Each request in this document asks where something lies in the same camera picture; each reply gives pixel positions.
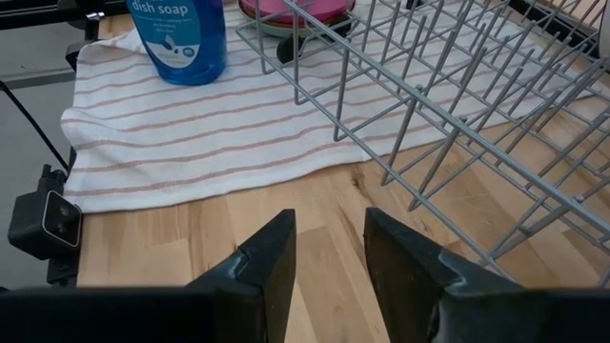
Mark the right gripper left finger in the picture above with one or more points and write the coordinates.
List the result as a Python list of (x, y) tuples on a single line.
[(143, 314)]

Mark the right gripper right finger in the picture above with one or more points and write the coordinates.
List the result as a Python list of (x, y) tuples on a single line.
[(476, 314)]

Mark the magenta pink plate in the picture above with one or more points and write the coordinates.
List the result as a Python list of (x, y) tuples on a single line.
[(305, 9)]

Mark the white striped dish towel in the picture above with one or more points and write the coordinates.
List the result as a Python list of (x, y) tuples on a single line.
[(167, 143)]

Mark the blue dish soap bottle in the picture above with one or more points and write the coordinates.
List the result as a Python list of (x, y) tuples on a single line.
[(205, 57)]

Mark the black table-level camera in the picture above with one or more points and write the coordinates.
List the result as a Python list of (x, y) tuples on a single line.
[(52, 224)]

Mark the black aluminium table frame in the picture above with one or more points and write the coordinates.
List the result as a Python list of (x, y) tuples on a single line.
[(38, 12)]

